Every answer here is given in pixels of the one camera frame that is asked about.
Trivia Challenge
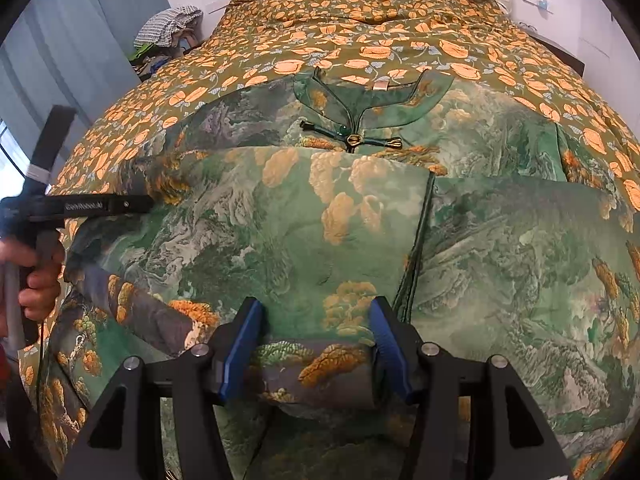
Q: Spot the dark wooden nightstand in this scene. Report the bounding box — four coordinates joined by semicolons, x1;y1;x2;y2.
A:
520;22;586;77

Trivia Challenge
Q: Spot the grey striped cloth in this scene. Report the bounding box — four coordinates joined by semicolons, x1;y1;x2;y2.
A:
134;6;203;46

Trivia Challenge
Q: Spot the grey-blue curtain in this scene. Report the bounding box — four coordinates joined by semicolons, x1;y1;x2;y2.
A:
0;0;172;173

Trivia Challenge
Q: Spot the person's left hand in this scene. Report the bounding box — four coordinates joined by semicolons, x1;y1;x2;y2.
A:
0;246;67;322

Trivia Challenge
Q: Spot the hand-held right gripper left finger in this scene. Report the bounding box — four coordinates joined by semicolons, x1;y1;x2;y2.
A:
57;297;266;480

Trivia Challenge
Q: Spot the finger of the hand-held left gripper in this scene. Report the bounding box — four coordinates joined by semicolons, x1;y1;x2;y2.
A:
27;105;77;196

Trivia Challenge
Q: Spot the white wardrobe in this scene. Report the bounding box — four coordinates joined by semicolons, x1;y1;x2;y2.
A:
575;0;640;106

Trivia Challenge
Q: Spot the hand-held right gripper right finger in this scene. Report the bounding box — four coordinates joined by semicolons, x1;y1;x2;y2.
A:
369;296;573;480

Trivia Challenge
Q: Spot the black cable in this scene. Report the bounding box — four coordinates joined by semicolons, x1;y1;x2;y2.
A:
30;340;47;413

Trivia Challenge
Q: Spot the orange floral green quilt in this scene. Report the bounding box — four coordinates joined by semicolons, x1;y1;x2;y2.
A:
47;0;640;480

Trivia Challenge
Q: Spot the green landscape print jacket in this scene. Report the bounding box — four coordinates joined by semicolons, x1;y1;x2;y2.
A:
17;67;640;480

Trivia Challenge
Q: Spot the window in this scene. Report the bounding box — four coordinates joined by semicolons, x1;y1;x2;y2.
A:
0;120;32;203

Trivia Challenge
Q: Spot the pile of colourful clothes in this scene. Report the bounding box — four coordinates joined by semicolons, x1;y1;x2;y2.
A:
127;30;201;82

